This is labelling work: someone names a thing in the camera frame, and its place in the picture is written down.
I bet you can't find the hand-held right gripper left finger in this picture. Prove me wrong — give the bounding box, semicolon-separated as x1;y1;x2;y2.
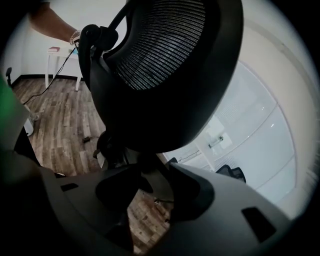
4;149;155;254

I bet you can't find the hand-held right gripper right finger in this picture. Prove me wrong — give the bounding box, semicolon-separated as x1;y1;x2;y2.
149;161;294;256

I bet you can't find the black mesh office chair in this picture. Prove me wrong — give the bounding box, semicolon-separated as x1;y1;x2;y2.
78;0;245;176

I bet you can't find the person's left forearm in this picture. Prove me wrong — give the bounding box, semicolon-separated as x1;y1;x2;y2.
29;4;81;44

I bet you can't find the white desk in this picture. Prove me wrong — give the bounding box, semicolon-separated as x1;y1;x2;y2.
44;46;84;92

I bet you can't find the beaded bracelet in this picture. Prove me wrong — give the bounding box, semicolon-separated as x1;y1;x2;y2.
69;30;82;46

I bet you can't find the black cable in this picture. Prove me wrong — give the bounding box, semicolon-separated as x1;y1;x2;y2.
21;48;77;105

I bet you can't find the metal door handle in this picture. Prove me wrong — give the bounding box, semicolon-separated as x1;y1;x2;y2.
207;135;225;149

